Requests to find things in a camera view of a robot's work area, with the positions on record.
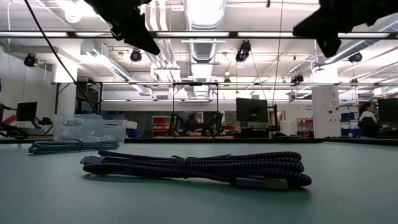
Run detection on small black monitor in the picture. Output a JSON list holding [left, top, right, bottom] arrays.
[[16, 101, 38, 122]]

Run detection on small red bin shelf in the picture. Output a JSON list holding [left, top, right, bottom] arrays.
[[297, 118, 315, 138]]

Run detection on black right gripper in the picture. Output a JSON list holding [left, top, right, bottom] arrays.
[[292, 0, 398, 58]]

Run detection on person at desk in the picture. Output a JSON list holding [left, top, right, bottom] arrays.
[[356, 101, 381, 139]]

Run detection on white pillar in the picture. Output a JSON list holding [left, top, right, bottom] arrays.
[[312, 85, 340, 139]]

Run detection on teal braided USB-C cable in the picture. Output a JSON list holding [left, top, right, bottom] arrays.
[[28, 139, 120, 155]]

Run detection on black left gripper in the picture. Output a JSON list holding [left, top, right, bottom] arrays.
[[83, 0, 161, 56]]

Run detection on black hanging cable reel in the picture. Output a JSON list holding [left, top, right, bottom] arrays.
[[348, 52, 363, 64], [129, 48, 143, 63], [24, 53, 39, 68]]

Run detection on dark blue braided USB-C cable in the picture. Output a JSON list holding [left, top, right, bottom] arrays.
[[80, 150, 313, 191]]

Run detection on blue bin shelf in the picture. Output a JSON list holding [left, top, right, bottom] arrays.
[[340, 111, 361, 138]]

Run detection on black workstation frame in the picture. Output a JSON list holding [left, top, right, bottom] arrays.
[[172, 82, 220, 138]]

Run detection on silver ceiling duct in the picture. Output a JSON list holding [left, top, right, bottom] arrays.
[[183, 0, 227, 63]]

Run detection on clear plastic bin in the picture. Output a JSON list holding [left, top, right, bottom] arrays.
[[52, 113, 128, 144]]

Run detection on large black monitor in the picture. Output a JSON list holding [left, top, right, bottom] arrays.
[[236, 98, 269, 123]]

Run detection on black monitor at edge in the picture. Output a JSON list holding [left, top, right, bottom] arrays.
[[377, 98, 398, 124]]

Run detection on thin hanging black cable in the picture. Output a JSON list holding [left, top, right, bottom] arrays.
[[272, 0, 284, 106]]

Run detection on black overhead camera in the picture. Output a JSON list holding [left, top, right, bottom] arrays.
[[235, 40, 252, 63]]

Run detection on black rig beam with lights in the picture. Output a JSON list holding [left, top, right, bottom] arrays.
[[0, 30, 398, 39]]

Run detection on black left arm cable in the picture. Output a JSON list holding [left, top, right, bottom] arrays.
[[24, 0, 99, 114]]

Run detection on person seated at workstation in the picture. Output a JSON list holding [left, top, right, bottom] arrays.
[[183, 113, 206, 137]]

